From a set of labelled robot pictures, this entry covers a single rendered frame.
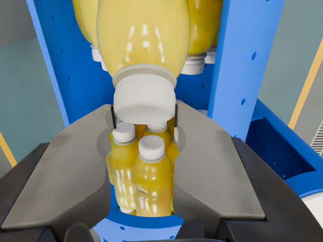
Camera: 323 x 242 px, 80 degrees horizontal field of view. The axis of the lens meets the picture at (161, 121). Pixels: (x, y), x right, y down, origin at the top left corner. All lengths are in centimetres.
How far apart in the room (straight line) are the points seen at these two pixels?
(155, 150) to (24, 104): 160
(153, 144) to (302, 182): 54
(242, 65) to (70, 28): 26
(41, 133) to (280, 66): 195
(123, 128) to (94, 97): 10
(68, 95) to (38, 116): 150
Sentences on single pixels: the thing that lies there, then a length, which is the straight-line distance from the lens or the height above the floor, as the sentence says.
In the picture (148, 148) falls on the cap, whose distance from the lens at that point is 28.
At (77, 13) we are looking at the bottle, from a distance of 33.
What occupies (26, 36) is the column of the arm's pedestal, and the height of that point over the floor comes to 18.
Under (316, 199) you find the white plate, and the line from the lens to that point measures 73.
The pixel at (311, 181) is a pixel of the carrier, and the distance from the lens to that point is 74.
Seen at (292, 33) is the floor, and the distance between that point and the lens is 166.
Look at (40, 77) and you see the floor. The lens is 166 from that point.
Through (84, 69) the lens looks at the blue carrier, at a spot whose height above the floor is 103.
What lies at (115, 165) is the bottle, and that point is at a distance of 35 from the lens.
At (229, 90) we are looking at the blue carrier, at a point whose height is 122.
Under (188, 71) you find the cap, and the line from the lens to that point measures 26.
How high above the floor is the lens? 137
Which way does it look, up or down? 58 degrees down
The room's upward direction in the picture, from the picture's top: 176 degrees clockwise
